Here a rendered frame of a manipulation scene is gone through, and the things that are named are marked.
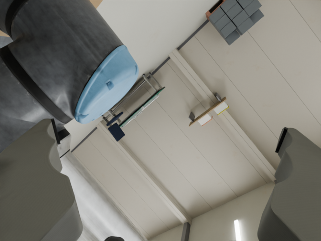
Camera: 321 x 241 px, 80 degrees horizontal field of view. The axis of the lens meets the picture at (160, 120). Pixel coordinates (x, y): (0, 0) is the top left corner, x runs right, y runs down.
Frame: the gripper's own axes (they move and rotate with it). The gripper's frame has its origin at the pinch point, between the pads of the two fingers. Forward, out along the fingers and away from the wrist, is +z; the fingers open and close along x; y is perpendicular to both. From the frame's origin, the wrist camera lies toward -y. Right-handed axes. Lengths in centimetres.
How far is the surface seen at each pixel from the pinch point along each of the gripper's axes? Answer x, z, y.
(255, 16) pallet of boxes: 234, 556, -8
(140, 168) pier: -73, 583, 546
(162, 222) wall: 28, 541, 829
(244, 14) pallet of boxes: 195, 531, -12
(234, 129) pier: 245, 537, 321
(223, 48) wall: 186, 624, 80
